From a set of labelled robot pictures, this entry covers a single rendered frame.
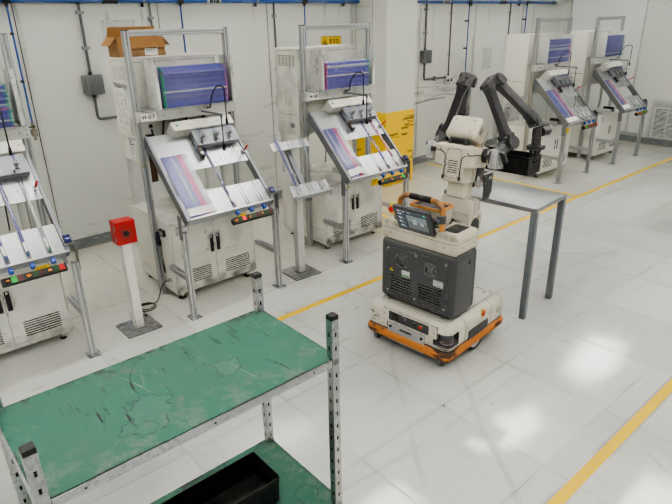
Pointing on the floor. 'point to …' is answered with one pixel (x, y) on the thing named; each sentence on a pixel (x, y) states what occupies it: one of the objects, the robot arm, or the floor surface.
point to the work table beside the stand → (534, 202)
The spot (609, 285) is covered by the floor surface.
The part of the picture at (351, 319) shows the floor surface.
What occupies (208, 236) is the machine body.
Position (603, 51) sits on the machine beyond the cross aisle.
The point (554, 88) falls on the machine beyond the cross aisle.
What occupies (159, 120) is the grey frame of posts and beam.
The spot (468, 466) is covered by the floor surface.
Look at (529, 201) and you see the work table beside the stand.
